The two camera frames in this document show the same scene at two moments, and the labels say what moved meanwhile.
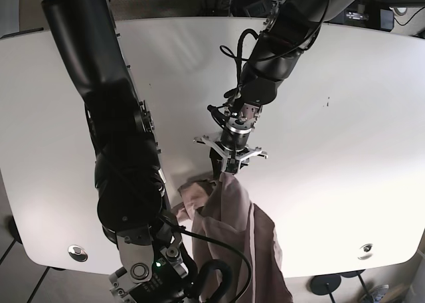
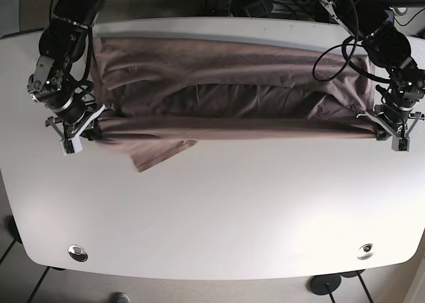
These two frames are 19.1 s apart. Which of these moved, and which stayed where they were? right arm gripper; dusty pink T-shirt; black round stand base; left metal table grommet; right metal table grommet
Moved: right arm gripper; dusty pink T-shirt
Stayed: black round stand base; right metal table grommet; left metal table grommet
